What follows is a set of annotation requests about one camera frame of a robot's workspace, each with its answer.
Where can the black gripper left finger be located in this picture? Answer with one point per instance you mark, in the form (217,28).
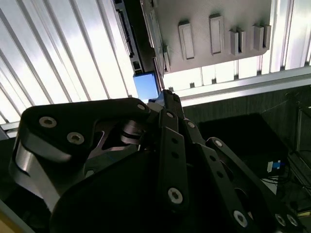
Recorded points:
(73,116)

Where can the hard disk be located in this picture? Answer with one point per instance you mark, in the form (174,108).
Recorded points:
(145,85)

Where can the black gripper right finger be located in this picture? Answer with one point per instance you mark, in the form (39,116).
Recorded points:
(213,160)

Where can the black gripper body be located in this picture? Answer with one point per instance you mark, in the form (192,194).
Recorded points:
(116,194)

